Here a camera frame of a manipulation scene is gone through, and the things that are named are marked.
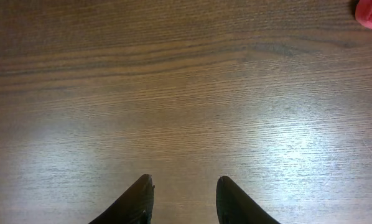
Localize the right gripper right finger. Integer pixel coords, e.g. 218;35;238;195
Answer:
216;176;279;224

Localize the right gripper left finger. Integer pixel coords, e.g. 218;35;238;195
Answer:
90;174;154;224

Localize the red t-shirt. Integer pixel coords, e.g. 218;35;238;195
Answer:
355;0;372;29

